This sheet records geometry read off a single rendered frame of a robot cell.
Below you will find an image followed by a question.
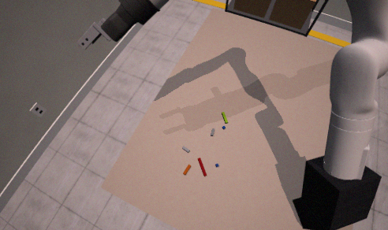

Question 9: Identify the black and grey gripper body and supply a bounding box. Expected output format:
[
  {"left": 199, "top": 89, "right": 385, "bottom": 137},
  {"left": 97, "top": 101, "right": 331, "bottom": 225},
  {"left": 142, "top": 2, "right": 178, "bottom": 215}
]
[{"left": 101, "top": 0, "right": 169, "bottom": 42}]

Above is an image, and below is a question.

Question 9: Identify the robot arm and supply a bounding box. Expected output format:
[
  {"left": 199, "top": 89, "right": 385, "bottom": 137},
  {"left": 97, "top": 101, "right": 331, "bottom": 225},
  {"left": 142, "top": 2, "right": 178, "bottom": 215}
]
[{"left": 323, "top": 0, "right": 388, "bottom": 180}]

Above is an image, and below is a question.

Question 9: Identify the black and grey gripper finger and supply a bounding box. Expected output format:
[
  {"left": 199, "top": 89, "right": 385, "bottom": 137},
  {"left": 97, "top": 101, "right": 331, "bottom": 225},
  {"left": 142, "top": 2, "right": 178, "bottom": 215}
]
[
  {"left": 77, "top": 22, "right": 112, "bottom": 50},
  {"left": 92, "top": 18, "right": 106, "bottom": 44}
]

